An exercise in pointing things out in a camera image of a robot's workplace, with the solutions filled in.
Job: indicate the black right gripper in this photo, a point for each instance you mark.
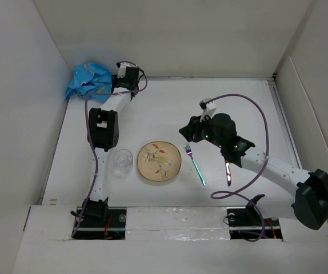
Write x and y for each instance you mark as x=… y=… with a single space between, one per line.
x=194 y=125

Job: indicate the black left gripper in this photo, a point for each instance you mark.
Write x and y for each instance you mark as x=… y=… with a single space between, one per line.
x=116 y=80

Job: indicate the blue space-print cloth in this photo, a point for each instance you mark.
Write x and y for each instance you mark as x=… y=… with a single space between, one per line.
x=90 y=77

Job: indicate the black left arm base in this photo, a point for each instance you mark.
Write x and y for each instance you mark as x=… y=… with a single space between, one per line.
x=98 y=221

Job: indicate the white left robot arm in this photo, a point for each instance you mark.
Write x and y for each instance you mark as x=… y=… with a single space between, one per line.
x=102 y=123

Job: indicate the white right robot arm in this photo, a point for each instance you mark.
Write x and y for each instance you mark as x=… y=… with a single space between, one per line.
x=308 y=190

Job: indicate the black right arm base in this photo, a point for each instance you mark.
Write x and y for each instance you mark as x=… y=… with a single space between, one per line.
x=245 y=223

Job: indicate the iridescent fork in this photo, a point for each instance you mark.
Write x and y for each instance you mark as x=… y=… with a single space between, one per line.
x=190 y=154

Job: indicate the beige bird-pattern plate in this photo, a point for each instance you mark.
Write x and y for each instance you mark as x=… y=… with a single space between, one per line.
x=159 y=161

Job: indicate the iridescent knife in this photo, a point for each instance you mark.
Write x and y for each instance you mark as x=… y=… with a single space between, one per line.
x=228 y=173

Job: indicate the clear plastic cup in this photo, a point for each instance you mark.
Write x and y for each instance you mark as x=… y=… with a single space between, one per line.
x=122 y=162

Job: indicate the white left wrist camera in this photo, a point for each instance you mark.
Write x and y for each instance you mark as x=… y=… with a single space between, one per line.
x=127 y=69

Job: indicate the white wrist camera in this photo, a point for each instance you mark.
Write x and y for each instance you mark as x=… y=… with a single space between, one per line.
x=127 y=69
x=208 y=107

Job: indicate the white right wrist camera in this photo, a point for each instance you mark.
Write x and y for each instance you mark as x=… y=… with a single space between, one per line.
x=208 y=107

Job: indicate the aluminium rail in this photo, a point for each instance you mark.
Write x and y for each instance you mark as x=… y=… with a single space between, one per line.
x=286 y=131

